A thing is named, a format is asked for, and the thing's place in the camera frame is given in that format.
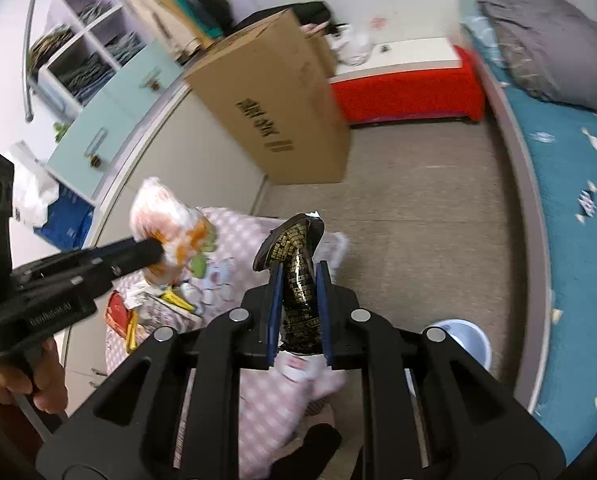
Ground black gold snack wrapper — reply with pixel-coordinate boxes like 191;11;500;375
252;212;326;356

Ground grey blanket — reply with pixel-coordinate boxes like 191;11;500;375
477;0;597;121

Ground white shelf unit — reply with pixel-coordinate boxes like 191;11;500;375
26;0;189;111

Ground orange white plastic bag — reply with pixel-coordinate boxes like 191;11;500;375
130;176;218;286

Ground yellow packet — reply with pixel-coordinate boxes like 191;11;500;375
161;287;199;313

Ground red bench cabinet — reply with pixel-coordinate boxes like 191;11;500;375
329;37;485;123

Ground person's left hand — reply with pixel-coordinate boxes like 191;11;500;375
0;337;70;413

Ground pink checked tablecloth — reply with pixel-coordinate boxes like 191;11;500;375
103;206;352;480

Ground large cardboard box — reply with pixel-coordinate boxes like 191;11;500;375
183;7;352;186

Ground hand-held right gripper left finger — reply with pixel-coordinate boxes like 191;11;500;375
36;262;284;480

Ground curved metal pole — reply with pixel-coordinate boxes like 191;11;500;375
22;0;46;122

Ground red packet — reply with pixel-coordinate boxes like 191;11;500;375
106;292;134;333

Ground bed with blue printed sheet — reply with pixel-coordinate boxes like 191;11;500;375
459;10;597;466

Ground pale green drawer cabinet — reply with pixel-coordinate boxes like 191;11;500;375
46;40;189;206

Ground flat cardboard pieces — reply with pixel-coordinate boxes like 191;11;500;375
121;0;214;61

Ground light blue wastebasket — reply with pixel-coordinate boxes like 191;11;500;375
421;319;493;376

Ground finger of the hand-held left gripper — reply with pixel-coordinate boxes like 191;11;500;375
81;238;163;281

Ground black bag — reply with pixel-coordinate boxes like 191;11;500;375
233;1;332;33

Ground blue bag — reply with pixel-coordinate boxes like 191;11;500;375
33;185;95;251

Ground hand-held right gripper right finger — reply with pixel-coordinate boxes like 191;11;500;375
315;260;567;480

